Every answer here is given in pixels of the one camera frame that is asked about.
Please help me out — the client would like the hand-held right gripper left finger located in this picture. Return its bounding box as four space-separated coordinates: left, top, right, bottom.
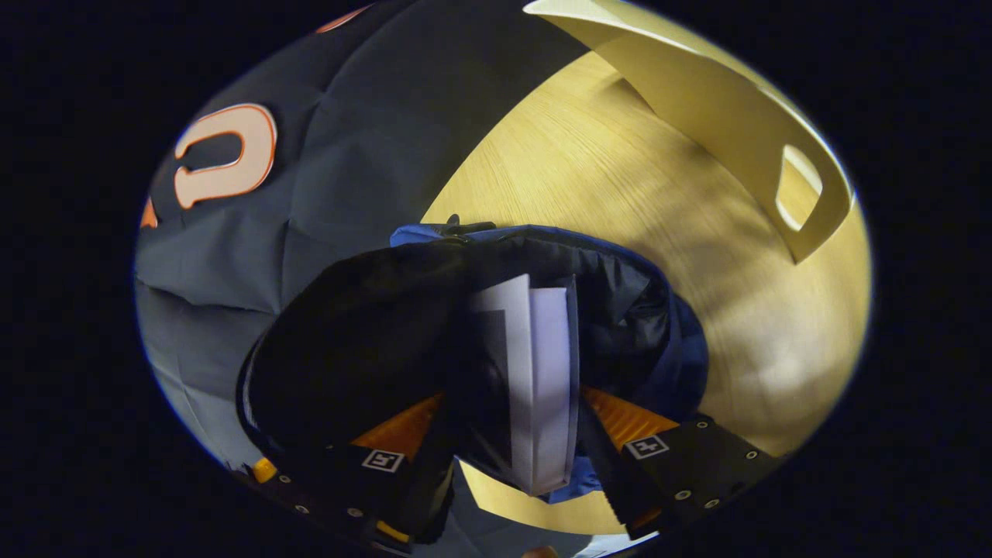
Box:
232 391 458 553

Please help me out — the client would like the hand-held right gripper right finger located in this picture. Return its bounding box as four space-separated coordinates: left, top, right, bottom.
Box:
577 386 787 542

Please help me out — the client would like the white portrait cover book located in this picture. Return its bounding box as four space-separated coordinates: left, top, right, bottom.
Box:
457 273 582 497

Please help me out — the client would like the blue schoolbag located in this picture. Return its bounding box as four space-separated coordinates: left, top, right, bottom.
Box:
236 215 710 505

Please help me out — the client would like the cream plastic bookshelf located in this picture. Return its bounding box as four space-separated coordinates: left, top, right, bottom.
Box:
523 0 856 264

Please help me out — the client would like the black backdrop cloth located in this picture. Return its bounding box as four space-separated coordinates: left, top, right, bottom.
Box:
133 0 613 557

